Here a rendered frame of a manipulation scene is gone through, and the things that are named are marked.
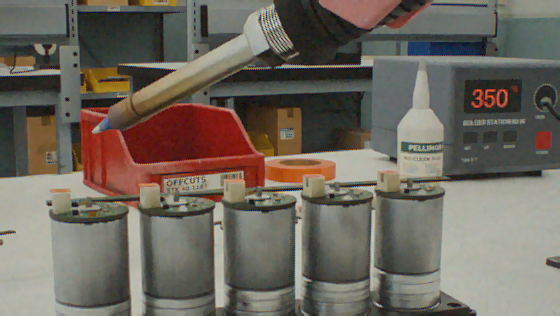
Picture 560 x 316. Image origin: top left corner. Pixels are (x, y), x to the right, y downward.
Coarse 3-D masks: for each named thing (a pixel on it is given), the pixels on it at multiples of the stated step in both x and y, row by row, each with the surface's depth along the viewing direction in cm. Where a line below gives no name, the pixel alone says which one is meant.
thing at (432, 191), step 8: (416, 184) 30; (424, 184) 30; (376, 192) 29; (384, 192) 29; (392, 192) 29; (400, 192) 29; (408, 192) 29; (416, 192) 29; (432, 192) 29; (440, 192) 29
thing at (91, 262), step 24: (72, 240) 25; (96, 240) 25; (120, 240) 26; (72, 264) 25; (96, 264) 25; (120, 264) 26; (72, 288) 25; (96, 288) 25; (120, 288) 26; (72, 312) 26; (96, 312) 26; (120, 312) 26
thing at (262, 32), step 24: (264, 24) 21; (216, 48) 22; (240, 48) 22; (264, 48) 21; (288, 48) 21; (192, 72) 22; (216, 72) 22; (144, 96) 23; (168, 96) 23; (120, 120) 24; (144, 120) 24
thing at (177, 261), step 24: (144, 216) 26; (168, 216) 26; (192, 216) 26; (144, 240) 26; (168, 240) 26; (192, 240) 26; (144, 264) 27; (168, 264) 26; (192, 264) 26; (144, 288) 27; (168, 288) 26; (192, 288) 26; (144, 312) 27; (168, 312) 26; (192, 312) 26
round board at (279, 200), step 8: (264, 192) 29; (272, 192) 29; (224, 200) 27; (248, 200) 27; (272, 200) 27; (280, 200) 27; (288, 200) 27; (296, 200) 28; (240, 208) 27; (248, 208) 27; (256, 208) 27; (264, 208) 27; (272, 208) 27
